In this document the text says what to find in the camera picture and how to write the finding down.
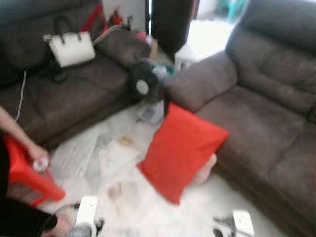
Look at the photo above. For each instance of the person hand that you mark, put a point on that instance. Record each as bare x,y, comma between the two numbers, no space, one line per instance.
38,150

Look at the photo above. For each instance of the silver can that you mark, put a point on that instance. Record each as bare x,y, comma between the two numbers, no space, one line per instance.
40,165

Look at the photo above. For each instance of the red pillow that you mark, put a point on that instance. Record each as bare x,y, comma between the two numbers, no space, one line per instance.
182,148

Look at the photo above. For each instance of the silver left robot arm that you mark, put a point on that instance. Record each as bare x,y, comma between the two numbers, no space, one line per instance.
79,231

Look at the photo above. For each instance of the person bare forearm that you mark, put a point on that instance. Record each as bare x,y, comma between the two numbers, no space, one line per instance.
15,128

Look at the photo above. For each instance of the dark brown sofa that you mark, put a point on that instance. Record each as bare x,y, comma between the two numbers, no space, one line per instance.
74,94

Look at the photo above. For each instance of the grey fabric sofa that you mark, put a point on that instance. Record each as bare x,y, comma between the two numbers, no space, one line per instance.
256,123

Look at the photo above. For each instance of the red plastic stool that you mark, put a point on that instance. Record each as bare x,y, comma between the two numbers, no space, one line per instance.
19,165

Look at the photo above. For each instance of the person black clothing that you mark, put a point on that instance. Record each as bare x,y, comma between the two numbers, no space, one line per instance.
19,219

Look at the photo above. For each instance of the black standing fan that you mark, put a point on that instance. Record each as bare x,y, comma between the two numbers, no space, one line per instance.
143,81

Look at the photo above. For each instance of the brown cardboard box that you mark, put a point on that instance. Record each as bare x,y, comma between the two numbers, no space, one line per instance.
154,49

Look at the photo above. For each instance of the teal plastic basin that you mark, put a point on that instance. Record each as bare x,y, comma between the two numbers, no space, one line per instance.
169,70

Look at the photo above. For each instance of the white side table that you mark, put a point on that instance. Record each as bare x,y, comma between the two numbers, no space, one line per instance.
197,49

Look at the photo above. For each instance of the teal plastic stool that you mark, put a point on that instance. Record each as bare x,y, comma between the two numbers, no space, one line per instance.
232,7

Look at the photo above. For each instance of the dark wooden door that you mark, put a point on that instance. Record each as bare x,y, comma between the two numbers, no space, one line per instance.
170,24

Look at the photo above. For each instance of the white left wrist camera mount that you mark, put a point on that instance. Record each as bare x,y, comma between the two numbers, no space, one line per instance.
87,212

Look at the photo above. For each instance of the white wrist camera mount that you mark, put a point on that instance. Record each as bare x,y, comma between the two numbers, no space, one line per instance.
243,223
87,212

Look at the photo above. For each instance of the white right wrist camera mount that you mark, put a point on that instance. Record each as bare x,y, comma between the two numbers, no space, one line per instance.
243,223

